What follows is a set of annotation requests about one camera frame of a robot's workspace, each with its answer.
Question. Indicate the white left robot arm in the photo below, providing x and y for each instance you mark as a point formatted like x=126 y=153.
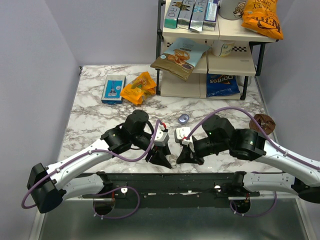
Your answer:
x=134 y=139

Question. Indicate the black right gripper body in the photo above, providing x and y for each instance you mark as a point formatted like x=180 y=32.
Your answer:
x=204 y=146

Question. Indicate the white mug on shelf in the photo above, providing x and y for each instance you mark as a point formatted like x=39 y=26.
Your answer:
x=222 y=48

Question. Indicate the orange honey dijon chip bag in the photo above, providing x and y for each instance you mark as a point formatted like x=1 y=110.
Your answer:
x=260 y=16

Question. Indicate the purple earbud charging case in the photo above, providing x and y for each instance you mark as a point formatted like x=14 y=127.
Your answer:
x=183 y=119

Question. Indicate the teal toothpaste box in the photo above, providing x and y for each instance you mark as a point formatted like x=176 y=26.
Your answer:
x=171 y=17

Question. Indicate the blue razor box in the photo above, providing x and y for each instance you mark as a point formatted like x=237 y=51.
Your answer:
x=113 y=86

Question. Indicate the black beige shelf rack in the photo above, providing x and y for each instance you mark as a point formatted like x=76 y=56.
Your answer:
x=245 y=59

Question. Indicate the white printed cup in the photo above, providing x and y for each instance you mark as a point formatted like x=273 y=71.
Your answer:
x=231 y=9

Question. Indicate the orange snack bag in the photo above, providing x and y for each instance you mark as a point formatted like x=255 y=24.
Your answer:
x=138 y=90

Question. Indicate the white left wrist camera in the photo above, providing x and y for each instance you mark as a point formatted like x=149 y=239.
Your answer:
x=161 y=138

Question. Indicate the blue white box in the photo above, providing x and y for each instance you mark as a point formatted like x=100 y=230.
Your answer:
x=210 y=17

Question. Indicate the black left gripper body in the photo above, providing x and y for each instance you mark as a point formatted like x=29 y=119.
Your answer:
x=154 y=150

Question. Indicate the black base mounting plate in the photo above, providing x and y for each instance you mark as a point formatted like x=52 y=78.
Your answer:
x=171 y=190

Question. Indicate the blue Doritos bag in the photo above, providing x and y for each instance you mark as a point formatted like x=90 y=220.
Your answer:
x=219 y=85

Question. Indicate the teal gold chip bag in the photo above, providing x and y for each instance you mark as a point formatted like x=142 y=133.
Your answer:
x=181 y=58

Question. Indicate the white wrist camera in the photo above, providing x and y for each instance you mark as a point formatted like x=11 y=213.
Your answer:
x=181 y=137
x=161 y=138

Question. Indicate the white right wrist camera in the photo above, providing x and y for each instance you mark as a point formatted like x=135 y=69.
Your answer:
x=181 y=137

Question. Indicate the white earbud case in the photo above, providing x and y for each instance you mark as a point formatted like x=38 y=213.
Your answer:
x=172 y=159

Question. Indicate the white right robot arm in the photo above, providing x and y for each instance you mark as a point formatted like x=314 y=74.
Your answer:
x=298 y=175

